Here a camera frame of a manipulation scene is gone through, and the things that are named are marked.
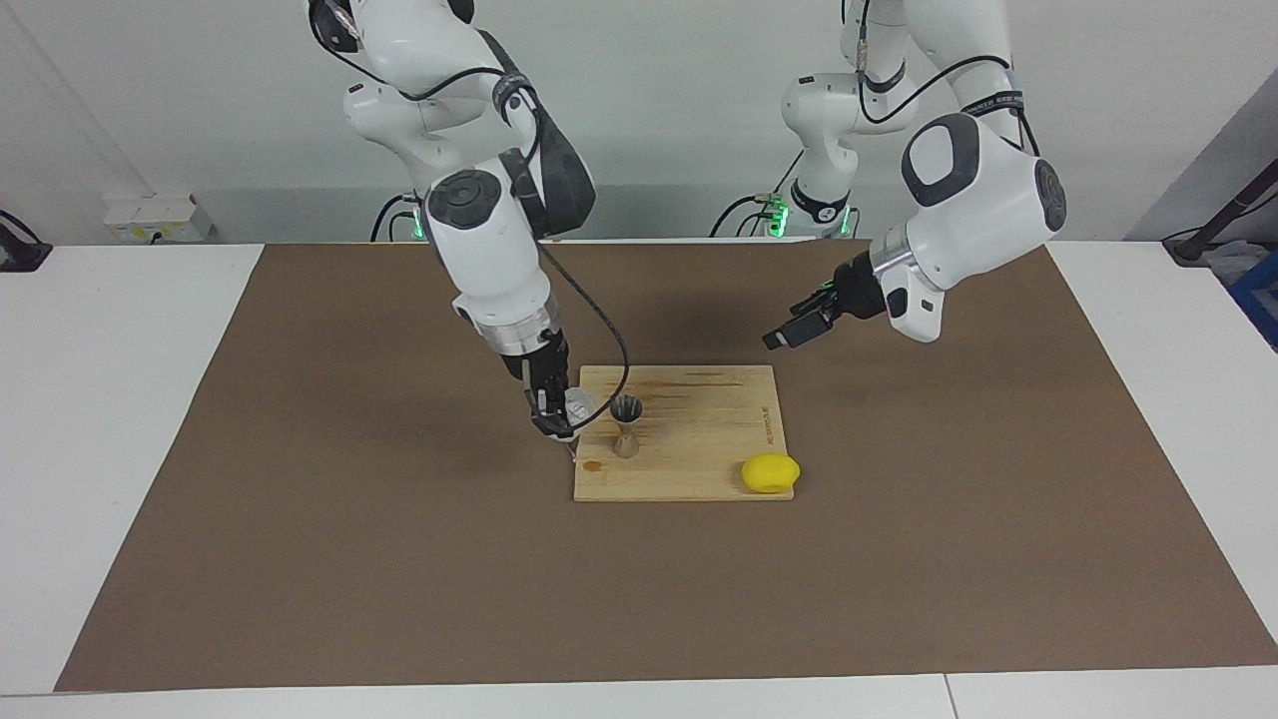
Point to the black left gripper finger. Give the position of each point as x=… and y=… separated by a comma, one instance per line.
x=799, y=333
x=814, y=303

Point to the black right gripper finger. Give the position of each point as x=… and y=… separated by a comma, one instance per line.
x=547, y=411

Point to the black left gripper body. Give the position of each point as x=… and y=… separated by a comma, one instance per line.
x=857, y=290

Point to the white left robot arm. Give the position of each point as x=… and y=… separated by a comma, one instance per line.
x=978, y=210

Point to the black clamp mount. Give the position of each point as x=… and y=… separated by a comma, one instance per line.
x=20, y=255

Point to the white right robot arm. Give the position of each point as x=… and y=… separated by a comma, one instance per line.
x=489, y=240

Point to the brown table mat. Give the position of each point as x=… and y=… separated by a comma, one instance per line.
x=639, y=599

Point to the yellow lemon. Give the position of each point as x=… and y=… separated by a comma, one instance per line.
x=770, y=474

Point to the white wall socket box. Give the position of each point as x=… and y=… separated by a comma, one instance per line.
x=160, y=220

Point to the blue crate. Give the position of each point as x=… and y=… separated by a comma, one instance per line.
x=1258, y=300

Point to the small clear glass cup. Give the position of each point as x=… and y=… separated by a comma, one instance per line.
x=581, y=407

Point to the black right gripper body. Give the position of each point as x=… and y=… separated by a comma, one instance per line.
x=547, y=364

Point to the steel double jigger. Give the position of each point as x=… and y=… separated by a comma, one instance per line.
x=626, y=439

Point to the bamboo cutting board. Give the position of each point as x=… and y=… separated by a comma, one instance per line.
x=699, y=439

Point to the black stand pole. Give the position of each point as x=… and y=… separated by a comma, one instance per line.
x=1223, y=220

